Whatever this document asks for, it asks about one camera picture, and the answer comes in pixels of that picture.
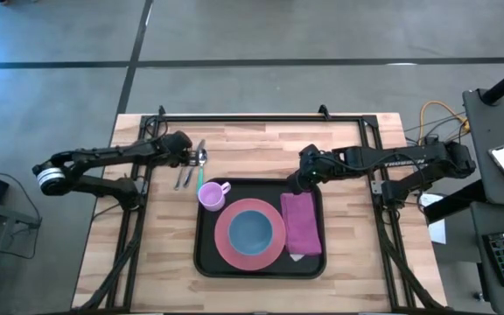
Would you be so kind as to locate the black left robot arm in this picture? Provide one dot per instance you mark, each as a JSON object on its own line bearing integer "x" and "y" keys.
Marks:
{"x": 99, "y": 168}

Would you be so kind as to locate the black side desk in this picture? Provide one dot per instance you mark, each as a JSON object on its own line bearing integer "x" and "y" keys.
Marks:
{"x": 492, "y": 131}

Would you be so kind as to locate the pink mug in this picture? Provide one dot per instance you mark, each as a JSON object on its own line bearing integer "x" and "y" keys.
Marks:
{"x": 211, "y": 195}

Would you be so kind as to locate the pink round plate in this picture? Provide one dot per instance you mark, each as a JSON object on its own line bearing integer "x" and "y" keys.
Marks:
{"x": 223, "y": 254}

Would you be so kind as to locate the magenta napkin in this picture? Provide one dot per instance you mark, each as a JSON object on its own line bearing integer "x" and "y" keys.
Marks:
{"x": 301, "y": 223}

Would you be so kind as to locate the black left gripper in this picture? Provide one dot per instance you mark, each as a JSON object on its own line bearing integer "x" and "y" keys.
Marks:
{"x": 175, "y": 146}

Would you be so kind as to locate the silver fork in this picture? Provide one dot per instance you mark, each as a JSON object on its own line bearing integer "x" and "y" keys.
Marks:
{"x": 179, "y": 179}

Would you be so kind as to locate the black keyboard desk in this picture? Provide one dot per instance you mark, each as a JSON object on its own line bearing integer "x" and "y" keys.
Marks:
{"x": 488, "y": 297}

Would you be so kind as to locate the black plastic tray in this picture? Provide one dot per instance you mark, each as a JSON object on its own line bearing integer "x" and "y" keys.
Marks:
{"x": 208, "y": 262}

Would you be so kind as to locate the silver knife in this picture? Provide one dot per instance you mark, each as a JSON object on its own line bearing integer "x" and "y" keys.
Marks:
{"x": 193, "y": 168}

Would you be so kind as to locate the white paper sheet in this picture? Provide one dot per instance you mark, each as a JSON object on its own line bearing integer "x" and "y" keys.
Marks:
{"x": 436, "y": 229}

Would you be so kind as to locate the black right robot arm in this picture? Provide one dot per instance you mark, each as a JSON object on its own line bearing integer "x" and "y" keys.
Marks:
{"x": 409, "y": 164}

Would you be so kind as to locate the grey metal side table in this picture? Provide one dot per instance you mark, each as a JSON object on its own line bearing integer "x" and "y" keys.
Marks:
{"x": 2, "y": 214}

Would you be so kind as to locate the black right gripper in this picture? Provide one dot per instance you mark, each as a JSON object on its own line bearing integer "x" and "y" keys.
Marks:
{"x": 317, "y": 164}

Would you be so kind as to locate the blue bowl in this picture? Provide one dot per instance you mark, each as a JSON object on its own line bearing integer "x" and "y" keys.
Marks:
{"x": 250, "y": 233}

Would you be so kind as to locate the black metal table frame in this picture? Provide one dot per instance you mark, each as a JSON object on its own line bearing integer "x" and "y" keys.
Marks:
{"x": 256, "y": 118}

